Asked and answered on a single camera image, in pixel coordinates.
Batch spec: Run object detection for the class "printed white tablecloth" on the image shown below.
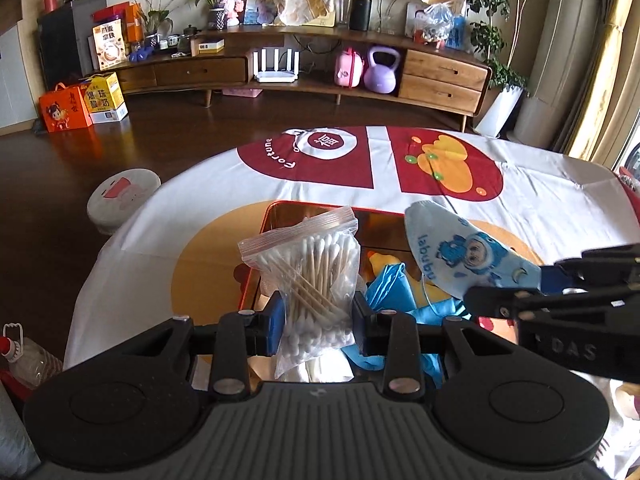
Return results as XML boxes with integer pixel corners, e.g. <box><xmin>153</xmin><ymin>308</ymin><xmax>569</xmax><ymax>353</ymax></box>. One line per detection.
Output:
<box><xmin>64</xmin><ymin>126</ymin><xmax>640</xmax><ymax>480</ymax></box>

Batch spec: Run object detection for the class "pink small case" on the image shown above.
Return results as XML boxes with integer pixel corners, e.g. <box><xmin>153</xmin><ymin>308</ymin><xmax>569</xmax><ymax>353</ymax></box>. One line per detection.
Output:
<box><xmin>334</xmin><ymin>48</ymin><xmax>365</xmax><ymax>88</ymax></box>

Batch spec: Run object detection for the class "orange gift box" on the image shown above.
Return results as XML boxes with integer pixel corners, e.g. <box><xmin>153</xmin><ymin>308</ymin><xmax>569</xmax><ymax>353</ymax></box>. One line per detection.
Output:
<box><xmin>39</xmin><ymin>84</ymin><xmax>94</xmax><ymax>133</ymax></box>

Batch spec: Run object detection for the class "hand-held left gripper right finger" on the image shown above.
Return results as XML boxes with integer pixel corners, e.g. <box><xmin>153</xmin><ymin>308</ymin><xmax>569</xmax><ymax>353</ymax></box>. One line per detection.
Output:
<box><xmin>351</xmin><ymin>292</ymin><xmax>493</xmax><ymax>395</ymax></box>

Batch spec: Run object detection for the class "yellow curtain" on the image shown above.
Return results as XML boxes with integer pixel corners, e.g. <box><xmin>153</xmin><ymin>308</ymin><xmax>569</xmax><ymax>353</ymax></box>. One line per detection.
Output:
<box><xmin>550</xmin><ymin>0</ymin><xmax>640</xmax><ymax>161</ymax></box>

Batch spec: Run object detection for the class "clear plastic bag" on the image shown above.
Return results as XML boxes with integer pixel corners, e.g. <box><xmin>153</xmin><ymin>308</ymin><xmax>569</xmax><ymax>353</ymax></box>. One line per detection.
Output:
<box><xmin>412</xmin><ymin>2</ymin><xmax>456</xmax><ymax>46</ymax></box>

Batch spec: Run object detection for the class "white router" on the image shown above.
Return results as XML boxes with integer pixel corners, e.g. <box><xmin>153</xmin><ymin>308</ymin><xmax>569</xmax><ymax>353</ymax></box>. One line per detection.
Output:
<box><xmin>251</xmin><ymin>48</ymin><xmax>301</xmax><ymax>84</ymax></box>

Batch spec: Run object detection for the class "blue nitrile glove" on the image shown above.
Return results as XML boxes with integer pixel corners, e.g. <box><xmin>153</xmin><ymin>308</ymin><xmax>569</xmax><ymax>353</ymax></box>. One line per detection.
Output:
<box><xmin>345</xmin><ymin>261</ymin><xmax>473</xmax><ymax>386</ymax></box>

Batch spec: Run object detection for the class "small potted plant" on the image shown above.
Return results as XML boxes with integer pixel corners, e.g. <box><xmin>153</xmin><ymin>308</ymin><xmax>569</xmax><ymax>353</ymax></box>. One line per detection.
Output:
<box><xmin>132</xmin><ymin>0</ymin><xmax>173</xmax><ymax>51</ymax></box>

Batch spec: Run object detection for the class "dark cabinet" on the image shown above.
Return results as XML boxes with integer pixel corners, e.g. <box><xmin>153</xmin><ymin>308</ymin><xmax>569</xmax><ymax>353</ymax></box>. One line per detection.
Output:
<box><xmin>37</xmin><ymin>0</ymin><xmax>108</xmax><ymax>91</ymax></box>

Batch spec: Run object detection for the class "plastic oil bottle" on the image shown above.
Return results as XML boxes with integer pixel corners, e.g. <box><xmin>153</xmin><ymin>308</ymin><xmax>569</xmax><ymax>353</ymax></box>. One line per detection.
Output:
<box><xmin>0</xmin><ymin>324</ymin><xmax>65</xmax><ymax>392</ymax></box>

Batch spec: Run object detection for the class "black speaker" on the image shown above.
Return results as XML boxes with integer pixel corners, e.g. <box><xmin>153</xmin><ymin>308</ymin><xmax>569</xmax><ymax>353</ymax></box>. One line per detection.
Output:
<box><xmin>348</xmin><ymin>0</ymin><xmax>372</xmax><ymax>31</ymax></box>

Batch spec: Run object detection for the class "green plant in white planter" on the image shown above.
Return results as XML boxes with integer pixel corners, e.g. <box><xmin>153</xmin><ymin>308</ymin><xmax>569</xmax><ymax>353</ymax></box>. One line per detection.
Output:
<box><xmin>467</xmin><ymin>0</ymin><xmax>531</xmax><ymax>138</ymax></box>

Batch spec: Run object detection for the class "red tin box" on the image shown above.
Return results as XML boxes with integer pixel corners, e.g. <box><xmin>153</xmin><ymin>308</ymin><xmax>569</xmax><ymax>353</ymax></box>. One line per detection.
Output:
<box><xmin>234</xmin><ymin>201</ymin><xmax>521</xmax><ymax>396</ymax></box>

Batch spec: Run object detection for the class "purple kettlebell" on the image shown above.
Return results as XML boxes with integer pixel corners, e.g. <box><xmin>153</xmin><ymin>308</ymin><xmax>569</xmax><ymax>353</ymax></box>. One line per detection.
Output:
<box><xmin>363</xmin><ymin>46</ymin><xmax>401</xmax><ymax>94</ymax></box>

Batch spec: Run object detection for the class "dark teapot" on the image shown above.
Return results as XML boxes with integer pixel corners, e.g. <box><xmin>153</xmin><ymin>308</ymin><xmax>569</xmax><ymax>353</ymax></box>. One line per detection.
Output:
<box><xmin>176</xmin><ymin>25</ymin><xmax>198</xmax><ymax>55</ymax></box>

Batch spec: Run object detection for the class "bag of cotton swabs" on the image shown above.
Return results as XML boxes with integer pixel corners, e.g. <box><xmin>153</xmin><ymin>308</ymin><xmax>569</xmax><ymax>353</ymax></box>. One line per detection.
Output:
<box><xmin>237</xmin><ymin>206</ymin><xmax>362</xmax><ymax>381</ymax></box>

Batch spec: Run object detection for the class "yellow carton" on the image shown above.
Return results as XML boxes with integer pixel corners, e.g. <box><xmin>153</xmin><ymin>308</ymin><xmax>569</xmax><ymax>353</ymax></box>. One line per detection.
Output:
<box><xmin>80</xmin><ymin>72</ymin><xmax>129</xmax><ymax>124</ymax></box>

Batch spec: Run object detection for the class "white round stool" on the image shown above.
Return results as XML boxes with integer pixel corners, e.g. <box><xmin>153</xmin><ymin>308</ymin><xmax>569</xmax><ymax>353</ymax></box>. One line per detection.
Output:
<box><xmin>86</xmin><ymin>168</ymin><xmax>162</xmax><ymax>235</ymax></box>

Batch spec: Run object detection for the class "white cupboard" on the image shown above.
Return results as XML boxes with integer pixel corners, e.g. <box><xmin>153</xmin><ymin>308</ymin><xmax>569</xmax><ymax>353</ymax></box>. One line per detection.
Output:
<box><xmin>0</xmin><ymin>25</ymin><xmax>41</xmax><ymax>133</ymax></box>

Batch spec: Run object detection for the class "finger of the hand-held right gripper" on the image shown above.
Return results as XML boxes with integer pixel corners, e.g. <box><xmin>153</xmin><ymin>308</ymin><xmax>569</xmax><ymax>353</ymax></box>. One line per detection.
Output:
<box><xmin>462</xmin><ymin>285</ymin><xmax>640</xmax><ymax>322</ymax></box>
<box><xmin>540</xmin><ymin>242</ymin><xmax>640</xmax><ymax>295</ymax></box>

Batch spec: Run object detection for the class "white cloth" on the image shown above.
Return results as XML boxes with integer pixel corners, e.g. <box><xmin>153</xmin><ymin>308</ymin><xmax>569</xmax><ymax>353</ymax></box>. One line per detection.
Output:
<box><xmin>280</xmin><ymin>350</ymin><xmax>356</xmax><ymax>385</ymax></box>

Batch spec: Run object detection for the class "wooden TV cabinet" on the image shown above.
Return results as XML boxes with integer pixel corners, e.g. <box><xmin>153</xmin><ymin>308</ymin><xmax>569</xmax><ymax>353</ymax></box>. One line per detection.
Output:
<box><xmin>112</xmin><ymin>25</ymin><xmax>493</xmax><ymax>133</ymax></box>

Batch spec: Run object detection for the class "cartoon printed snack box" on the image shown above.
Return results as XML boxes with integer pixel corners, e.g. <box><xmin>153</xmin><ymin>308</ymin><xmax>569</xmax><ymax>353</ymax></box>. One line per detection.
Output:
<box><xmin>91</xmin><ymin>16</ymin><xmax>128</xmax><ymax>71</ymax></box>

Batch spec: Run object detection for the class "grey cloth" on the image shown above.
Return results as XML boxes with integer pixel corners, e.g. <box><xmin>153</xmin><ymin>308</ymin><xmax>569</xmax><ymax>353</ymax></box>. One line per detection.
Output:
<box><xmin>0</xmin><ymin>385</ymin><xmax>41</xmax><ymax>480</ymax></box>

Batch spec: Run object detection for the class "blue packet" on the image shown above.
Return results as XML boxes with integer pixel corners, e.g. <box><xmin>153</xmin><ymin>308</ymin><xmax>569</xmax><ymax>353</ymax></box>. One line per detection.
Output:
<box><xmin>447</xmin><ymin>15</ymin><xmax>468</xmax><ymax>51</ymax></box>

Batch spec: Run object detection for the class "cartoon printed face mask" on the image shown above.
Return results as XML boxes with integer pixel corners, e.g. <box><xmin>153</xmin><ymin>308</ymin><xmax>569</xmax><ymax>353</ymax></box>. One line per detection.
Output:
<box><xmin>404</xmin><ymin>201</ymin><xmax>543</xmax><ymax>303</ymax></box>

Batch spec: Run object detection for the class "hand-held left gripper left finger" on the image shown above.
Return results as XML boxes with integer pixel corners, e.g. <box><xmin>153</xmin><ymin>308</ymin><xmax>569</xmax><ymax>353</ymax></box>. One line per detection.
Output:
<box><xmin>150</xmin><ymin>292</ymin><xmax>287</xmax><ymax>395</ymax></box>

